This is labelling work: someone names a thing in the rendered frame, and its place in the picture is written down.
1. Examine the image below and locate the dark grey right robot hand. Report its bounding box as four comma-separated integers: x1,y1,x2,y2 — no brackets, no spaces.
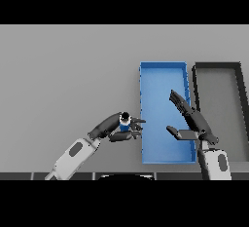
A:
165,89,220,146

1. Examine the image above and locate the blue bin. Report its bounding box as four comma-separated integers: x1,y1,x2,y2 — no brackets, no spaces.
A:
139,60,197,166

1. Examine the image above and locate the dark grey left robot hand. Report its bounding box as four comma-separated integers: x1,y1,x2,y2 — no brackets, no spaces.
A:
87,111,147,143

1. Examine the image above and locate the blue pipe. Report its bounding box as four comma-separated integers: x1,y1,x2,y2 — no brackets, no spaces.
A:
119,111,132,132

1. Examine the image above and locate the dark grey bin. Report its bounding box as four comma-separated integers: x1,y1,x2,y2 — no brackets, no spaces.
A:
191,61,249,164

